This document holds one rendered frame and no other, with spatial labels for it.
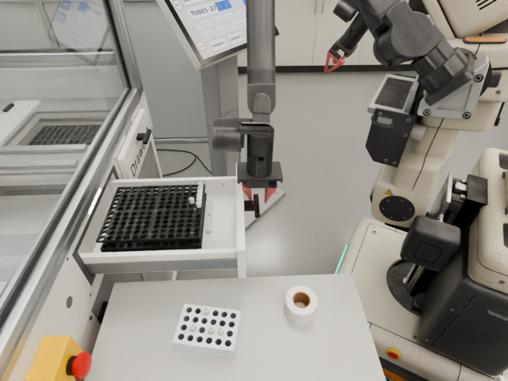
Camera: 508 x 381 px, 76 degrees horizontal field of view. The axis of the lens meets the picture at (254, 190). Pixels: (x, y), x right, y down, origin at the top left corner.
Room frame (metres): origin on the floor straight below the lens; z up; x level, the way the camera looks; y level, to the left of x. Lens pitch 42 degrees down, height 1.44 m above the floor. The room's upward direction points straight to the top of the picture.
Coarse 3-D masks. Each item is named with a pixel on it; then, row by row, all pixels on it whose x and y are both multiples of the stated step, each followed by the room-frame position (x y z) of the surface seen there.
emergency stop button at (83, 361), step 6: (84, 354) 0.21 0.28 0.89; (78, 360) 0.20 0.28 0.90; (84, 360) 0.21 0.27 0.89; (90, 360) 0.21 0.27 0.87; (72, 366) 0.20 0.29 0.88; (78, 366) 0.20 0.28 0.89; (84, 366) 0.20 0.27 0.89; (90, 366) 0.21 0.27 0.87; (78, 372) 0.19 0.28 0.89; (84, 372) 0.19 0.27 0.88; (78, 378) 0.18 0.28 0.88
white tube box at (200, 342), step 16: (192, 320) 0.32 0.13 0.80; (208, 320) 0.32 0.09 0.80; (224, 320) 0.32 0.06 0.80; (240, 320) 0.33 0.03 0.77; (176, 336) 0.28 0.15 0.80; (192, 336) 0.29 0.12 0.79; (208, 336) 0.28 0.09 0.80; (224, 336) 0.28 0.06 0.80; (192, 352) 0.27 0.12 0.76; (208, 352) 0.26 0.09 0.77; (224, 352) 0.26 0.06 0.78
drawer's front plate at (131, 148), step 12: (144, 108) 0.99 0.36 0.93; (144, 120) 0.95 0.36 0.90; (132, 132) 0.83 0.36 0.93; (144, 132) 0.92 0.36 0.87; (132, 144) 0.79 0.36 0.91; (144, 144) 0.89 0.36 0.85; (120, 156) 0.71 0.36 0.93; (132, 156) 0.77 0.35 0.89; (120, 168) 0.70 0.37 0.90; (132, 168) 0.74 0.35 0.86
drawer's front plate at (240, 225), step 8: (240, 184) 0.60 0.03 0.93; (240, 192) 0.57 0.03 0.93; (240, 200) 0.54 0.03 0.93; (240, 208) 0.51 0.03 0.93; (240, 216) 0.49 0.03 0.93; (240, 224) 0.47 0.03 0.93; (240, 232) 0.44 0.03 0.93; (240, 240) 0.42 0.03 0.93; (240, 248) 0.40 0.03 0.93; (240, 256) 0.40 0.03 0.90; (240, 264) 0.40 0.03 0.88; (240, 272) 0.40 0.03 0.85
